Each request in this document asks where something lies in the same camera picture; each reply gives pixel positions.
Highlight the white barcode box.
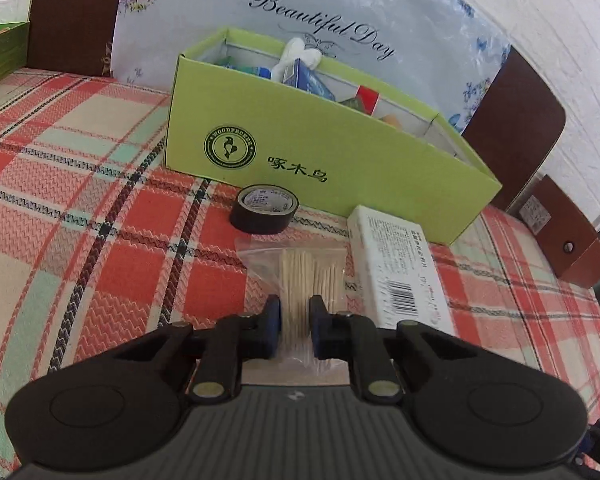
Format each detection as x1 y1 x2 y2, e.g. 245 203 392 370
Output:
347 205 456 336

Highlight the white plastic bottle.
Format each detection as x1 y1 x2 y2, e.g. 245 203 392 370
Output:
271 37 326 83

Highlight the floral pillow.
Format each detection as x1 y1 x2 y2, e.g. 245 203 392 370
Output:
111 0 512 136

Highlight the shallow green cardboard box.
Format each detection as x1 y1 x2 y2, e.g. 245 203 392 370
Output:
0 21 31 95

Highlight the brown nightstand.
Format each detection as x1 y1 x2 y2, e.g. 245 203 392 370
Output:
505 175 600 290

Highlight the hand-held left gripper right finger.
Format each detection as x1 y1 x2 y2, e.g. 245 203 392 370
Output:
307 295 486 403

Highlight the blue plastic packet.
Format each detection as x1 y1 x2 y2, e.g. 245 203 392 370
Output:
307 72 338 103

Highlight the red plaid blanket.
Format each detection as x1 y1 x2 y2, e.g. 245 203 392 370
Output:
0 67 600 480

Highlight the large green cardboard box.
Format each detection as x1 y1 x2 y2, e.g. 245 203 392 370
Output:
162 26 503 246

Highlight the brown wooden headboard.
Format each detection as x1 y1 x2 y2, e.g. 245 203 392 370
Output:
27 0 567 211

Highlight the bag of toothpicks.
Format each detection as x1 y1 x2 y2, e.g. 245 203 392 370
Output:
235 245 351 381

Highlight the black tape roll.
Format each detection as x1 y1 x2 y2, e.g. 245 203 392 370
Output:
229 185 300 234

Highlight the red and white box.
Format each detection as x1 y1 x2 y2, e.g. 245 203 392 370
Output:
355 85 381 111

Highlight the blue toothpaste box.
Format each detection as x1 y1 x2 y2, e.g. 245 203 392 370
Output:
281 57 321 92

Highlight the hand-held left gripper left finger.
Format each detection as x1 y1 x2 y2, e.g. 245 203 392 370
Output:
97 295 283 406

